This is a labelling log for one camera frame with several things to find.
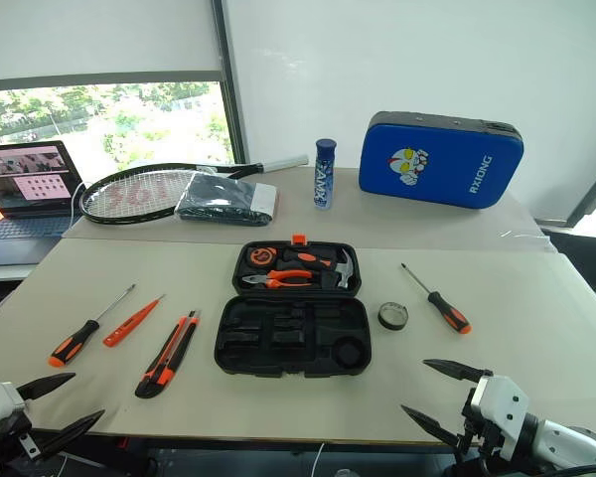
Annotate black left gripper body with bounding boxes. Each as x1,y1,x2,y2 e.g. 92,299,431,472
0,413,47,474

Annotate black orange tape measure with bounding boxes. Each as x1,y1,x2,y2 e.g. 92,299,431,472
249,244,278,270

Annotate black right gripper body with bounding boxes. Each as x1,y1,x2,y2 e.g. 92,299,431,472
458,387,509,464

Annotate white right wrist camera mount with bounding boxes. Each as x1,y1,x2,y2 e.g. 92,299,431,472
468,374,530,461

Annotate black tool case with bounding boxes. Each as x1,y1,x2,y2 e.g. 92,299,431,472
213,233,373,380

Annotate dark cloth in plastic bag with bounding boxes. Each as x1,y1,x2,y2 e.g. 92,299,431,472
174,171,282,228

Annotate black tennis racket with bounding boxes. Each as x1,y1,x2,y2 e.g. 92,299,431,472
78,154,311,227

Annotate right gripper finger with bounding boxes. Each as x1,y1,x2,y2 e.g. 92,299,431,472
400,404,466,451
422,358,495,385

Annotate dark slanted window frame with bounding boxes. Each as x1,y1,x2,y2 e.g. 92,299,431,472
565,153,596,228

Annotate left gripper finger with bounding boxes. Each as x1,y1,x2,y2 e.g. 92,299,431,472
38,408,106,458
15,372,76,401

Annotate claw hammer black orange handle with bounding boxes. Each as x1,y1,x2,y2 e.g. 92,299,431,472
281,247,358,290

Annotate blue spray can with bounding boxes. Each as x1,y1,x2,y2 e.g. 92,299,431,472
313,137,338,212

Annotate black orange utility knife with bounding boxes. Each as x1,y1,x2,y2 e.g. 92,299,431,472
134,309,202,400

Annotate long screwdriver black orange handle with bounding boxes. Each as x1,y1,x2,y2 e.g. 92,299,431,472
48,283,138,370

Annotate dark window post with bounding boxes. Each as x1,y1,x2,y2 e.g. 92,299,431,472
210,0,252,166

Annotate orange handled pliers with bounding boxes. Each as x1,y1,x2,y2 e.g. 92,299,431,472
240,267,315,290

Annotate orange voltage tester pen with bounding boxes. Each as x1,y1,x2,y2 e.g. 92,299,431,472
102,293,167,349

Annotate white laptop cable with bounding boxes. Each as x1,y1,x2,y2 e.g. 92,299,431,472
70,180,88,221

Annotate white roller blind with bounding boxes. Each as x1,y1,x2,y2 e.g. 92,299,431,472
0,0,225,93

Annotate blue kick pad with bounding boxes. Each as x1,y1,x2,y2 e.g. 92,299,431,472
358,110,525,211

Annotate short screwdriver black orange handle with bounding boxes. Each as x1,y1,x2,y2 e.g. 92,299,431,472
399,262,474,336

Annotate open laptop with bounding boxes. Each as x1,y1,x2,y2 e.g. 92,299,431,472
0,139,86,267

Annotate black tape roll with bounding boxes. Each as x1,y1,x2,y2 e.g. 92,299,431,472
376,300,410,332

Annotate white cable under table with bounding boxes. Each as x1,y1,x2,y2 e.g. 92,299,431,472
311,441,327,477

